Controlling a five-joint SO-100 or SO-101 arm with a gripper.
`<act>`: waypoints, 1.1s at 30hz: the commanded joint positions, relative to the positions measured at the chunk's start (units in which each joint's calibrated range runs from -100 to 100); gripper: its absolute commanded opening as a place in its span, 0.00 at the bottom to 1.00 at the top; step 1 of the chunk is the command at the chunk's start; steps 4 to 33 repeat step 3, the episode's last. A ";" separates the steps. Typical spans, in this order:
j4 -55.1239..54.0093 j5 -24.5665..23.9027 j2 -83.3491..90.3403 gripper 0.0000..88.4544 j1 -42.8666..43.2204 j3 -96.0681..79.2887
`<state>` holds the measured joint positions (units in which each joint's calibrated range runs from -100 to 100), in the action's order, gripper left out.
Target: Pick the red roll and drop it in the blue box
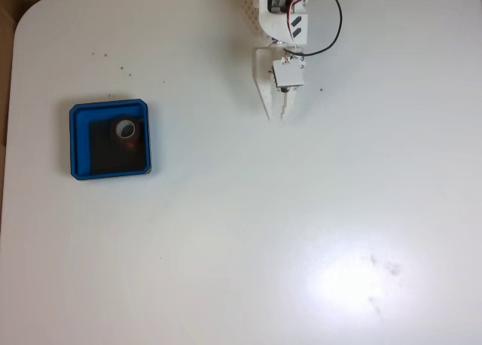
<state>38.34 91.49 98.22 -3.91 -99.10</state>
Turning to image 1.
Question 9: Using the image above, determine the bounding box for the red tape roll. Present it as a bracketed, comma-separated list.
[109, 118, 143, 150]

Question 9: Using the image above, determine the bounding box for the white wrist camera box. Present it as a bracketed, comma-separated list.
[270, 56, 306, 94]

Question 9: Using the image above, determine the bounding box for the black cable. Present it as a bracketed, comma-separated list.
[282, 0, 343, 58]

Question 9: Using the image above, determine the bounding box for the blue square box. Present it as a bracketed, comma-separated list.
[69, 97, 154, 182]

